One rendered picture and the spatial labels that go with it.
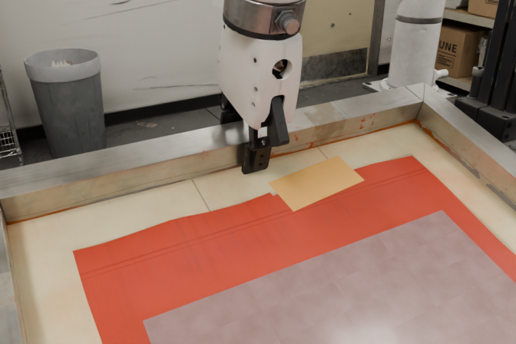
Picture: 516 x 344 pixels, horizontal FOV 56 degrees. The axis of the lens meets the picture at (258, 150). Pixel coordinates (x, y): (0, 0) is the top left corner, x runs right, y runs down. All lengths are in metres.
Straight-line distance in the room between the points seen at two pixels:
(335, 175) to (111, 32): 3.25
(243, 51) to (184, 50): 3.46
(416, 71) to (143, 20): 2.89
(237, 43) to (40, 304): 0.28
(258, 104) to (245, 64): 0.04
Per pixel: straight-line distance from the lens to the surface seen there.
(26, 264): 0.47
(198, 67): 4.00
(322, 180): 0.56
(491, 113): 0.96
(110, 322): 0.43
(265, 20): 0.43
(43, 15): 3.64
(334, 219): 0.52
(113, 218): 0.49
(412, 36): 1.07
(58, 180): 0.49
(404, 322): 0.47
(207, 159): 0.52
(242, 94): 0.48
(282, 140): 0.47
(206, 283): 0.45
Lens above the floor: 1.50
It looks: 26 degrees down
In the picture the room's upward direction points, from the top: straight up
